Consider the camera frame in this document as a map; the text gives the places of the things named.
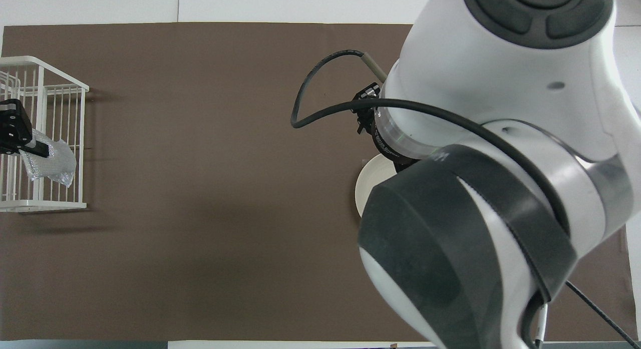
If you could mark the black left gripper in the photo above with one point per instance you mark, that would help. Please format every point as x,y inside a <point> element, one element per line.
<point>12,123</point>

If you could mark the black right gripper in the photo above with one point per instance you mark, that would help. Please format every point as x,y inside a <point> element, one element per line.
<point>364,97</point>

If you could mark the clear plastic bag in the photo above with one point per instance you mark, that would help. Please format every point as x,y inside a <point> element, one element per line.
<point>52,163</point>

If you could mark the round white plate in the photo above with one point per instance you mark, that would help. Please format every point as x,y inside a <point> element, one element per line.
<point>370,184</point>

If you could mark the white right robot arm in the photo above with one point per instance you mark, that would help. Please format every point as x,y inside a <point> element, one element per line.
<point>475,63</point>

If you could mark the brown table mat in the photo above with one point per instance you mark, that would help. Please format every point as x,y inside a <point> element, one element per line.
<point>200,214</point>

